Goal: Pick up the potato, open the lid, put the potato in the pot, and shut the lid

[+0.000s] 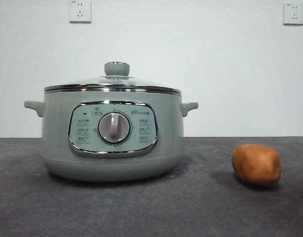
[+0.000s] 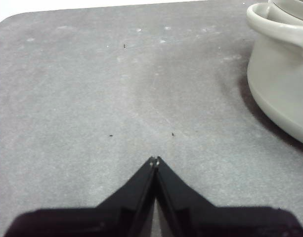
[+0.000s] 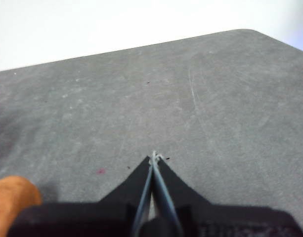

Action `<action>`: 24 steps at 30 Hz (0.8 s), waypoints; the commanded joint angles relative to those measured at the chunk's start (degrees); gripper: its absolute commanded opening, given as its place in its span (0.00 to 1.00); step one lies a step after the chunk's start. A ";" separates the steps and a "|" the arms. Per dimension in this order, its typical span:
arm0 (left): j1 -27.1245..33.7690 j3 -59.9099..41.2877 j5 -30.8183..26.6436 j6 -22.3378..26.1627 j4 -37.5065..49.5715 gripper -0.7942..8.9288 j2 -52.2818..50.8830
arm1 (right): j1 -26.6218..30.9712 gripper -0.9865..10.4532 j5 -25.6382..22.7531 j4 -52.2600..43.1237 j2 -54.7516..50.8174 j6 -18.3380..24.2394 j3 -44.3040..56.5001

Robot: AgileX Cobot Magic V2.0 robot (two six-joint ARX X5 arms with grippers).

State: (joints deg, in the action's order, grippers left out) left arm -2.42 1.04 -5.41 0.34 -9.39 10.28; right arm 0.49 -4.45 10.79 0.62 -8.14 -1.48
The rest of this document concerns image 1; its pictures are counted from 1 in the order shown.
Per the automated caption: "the glass lid with green knob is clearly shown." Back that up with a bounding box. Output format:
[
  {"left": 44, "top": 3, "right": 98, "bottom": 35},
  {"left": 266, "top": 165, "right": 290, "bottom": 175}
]
[{"left": 43, "top": 61, "right": 181, "bottom": 94}]

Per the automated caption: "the brown potato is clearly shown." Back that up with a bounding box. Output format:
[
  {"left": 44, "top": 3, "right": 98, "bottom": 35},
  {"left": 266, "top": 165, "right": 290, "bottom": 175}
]
[{"left": 231, "top": 144, "right": 282, "bottom": 186}]

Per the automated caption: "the pale green electric pot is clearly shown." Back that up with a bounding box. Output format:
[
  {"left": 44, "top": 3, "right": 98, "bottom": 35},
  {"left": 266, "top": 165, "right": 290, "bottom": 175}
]
[{"left": 23, "top": 85, "right": 199, "bottom": 183}]

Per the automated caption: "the white wall socket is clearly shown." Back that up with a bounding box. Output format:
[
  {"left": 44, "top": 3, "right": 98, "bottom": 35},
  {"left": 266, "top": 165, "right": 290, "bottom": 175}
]
[
  {"left": 283, "top": 2, "right": 303, "bottom": 26},
  {"left": 69, "top": 0, "right": 92, "bottom": 24}
]

